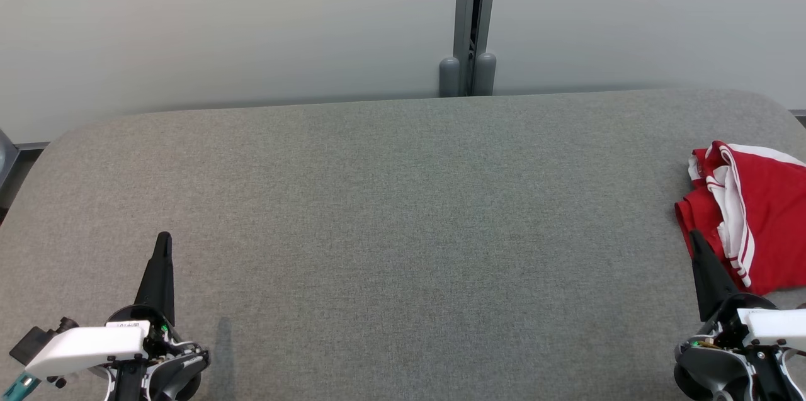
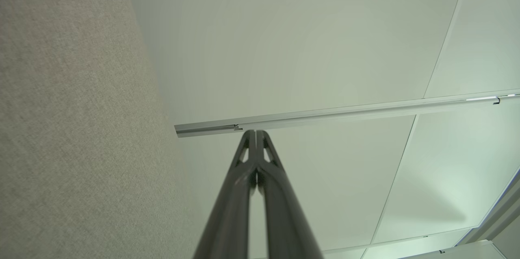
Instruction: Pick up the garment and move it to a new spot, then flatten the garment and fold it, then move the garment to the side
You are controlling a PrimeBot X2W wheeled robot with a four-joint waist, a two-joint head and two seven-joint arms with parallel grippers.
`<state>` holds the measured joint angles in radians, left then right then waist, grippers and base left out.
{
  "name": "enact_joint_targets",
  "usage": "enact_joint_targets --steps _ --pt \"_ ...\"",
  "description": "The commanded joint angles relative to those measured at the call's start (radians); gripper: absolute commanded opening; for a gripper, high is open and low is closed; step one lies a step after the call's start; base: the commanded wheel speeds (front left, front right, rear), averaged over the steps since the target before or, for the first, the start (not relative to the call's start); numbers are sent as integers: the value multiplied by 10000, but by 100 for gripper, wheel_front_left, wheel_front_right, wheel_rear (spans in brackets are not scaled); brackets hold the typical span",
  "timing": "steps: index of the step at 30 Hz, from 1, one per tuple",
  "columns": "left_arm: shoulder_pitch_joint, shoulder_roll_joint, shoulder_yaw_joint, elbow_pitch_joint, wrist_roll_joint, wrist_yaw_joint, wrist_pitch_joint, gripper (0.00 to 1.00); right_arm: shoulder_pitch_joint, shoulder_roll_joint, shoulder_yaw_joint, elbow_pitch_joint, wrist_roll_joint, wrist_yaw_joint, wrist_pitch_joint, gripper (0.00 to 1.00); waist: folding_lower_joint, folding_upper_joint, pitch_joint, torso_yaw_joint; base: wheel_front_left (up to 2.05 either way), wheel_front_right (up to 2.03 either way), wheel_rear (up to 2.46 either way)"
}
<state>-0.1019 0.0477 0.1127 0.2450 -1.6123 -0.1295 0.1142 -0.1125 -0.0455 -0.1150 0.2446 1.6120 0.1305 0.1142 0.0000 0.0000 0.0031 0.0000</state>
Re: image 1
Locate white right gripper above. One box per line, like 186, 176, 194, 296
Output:
688, 229, 806, 353

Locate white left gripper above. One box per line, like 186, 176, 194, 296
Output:
24, 231, 176, 381

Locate plain red shorts white waistband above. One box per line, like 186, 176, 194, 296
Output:
674, 190, 725, 263

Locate red jersey with lettering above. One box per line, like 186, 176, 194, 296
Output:
686, 140, 806, 297

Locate grey metal table leg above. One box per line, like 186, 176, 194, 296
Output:
0, 128, 20, 191

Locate left arm cable teal plug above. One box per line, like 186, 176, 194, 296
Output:
0, 371, 40, 400

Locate grey partition post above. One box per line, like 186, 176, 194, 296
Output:
438, 0, 502, 98

